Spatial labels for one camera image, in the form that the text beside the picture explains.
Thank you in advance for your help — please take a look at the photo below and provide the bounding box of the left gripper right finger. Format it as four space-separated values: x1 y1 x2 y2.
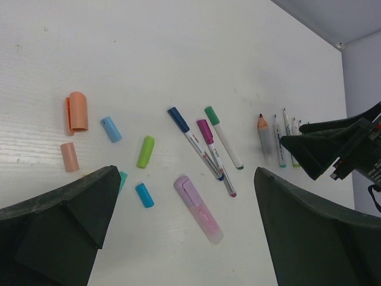
254 167 380 285

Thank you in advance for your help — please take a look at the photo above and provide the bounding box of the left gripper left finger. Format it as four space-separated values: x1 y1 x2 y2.
1 166 121 285

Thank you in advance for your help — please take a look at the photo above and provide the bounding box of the blue cap marker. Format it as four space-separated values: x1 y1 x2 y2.
167 107 224 181

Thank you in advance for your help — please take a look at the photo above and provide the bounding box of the large orange highlighter cap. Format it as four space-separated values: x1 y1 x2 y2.
65 92 89 136

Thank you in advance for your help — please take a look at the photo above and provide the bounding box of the magenta cap marker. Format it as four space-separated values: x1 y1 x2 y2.
196 119 237 198

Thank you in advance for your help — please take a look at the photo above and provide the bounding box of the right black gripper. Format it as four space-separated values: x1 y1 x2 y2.
280 103 380 191

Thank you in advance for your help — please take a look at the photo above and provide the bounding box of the orange cap highlighter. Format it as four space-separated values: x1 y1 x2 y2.
257 113 273 165

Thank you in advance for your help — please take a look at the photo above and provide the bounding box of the small orange pen cap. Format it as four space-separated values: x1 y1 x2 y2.
60 142 80 172

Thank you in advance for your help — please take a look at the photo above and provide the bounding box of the pink highlighter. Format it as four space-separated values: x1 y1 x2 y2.
174 176 224 245

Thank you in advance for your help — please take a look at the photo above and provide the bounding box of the orange cap pen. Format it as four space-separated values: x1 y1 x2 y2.
292 117 301 136

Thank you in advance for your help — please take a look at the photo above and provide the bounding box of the bright blue pen cap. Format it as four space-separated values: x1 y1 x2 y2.
135 182 154 209

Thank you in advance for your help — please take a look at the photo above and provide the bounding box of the green cap marker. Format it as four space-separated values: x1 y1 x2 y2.
204 106 244 170

